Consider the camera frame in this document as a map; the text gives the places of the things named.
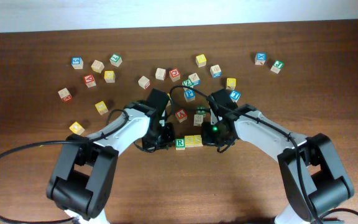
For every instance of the yellow O block far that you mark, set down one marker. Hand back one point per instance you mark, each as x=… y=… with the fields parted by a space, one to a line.
x=101 y=107

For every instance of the wooden shell blue-side block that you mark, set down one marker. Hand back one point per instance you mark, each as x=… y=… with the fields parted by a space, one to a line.
x=215 y=71

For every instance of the red A block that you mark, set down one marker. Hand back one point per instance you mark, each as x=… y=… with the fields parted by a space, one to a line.
x=181 y=115

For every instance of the green R block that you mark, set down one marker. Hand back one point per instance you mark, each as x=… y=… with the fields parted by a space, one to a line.
x=180 y=144

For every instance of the red Y block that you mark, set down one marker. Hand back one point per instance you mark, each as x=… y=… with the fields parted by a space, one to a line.
x=89 y=81

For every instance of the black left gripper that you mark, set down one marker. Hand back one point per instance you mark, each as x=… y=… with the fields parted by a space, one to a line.
x=149 y=146

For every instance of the green V block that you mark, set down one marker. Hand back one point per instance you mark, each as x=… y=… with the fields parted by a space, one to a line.
x=201 y=110

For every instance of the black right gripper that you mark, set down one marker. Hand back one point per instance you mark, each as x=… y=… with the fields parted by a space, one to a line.
x=207 y=138

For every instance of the green Z block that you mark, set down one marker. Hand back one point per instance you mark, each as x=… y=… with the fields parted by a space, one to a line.
x=187 y=84

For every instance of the yellow C block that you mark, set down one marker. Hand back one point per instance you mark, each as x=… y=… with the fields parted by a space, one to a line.
x=169 y=99

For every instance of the blue P block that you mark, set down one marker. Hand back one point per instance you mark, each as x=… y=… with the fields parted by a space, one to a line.
x=189 y=95

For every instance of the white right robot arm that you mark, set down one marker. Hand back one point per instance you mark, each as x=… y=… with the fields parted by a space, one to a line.
x=313 y=175

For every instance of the green J block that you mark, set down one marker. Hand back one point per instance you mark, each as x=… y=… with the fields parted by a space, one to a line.
x=277 y=66

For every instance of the blue X block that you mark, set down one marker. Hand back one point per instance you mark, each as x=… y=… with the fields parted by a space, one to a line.
x=260 y=58

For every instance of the blue 5 block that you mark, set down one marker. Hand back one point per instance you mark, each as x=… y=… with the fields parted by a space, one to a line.
x=77 y=63

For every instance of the yellow O block near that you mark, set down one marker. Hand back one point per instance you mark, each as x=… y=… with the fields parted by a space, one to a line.
x=76 y=128

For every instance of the yellow G block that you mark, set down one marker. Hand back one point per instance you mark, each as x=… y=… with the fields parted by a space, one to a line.
x=109 y=76

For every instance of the red M block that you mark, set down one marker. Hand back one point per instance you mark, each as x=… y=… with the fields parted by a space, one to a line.
x=65 y=95

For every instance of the plain wooden red-side block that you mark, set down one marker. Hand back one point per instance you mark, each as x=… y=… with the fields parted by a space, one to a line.
x=144 y=82

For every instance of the yellow o block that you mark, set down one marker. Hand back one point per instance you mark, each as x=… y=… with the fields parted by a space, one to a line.
x=101 y=107
x=76 y=128

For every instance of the yellow W block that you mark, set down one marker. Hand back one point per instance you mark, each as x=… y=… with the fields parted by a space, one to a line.
x=201 y=60

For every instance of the plain wooden yellow-side block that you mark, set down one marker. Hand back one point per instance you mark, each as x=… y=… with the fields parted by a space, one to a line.
x=97 y=66

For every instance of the wooden leaf blue-side block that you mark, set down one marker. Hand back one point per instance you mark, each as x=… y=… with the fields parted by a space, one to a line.
x=195 y=79

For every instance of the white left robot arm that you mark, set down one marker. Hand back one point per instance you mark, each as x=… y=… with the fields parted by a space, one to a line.
x=82 y=179

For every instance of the yellow K block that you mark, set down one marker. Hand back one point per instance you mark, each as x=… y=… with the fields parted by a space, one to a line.
x=230 y=83

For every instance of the green L block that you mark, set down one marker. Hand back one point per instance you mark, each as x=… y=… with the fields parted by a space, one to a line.
x=115 y=60

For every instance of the blue T block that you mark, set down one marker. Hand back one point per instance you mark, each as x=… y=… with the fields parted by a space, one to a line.
x=234 y=96

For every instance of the plain wooden K-engraved block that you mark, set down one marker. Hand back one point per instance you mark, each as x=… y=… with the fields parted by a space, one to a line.
x=160 y=74

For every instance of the red O block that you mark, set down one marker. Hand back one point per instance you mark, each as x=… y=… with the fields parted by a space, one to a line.
x=175 y=75

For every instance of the yellow S block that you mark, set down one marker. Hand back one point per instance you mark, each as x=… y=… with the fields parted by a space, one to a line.
x=189 y=141
x=198 y=141

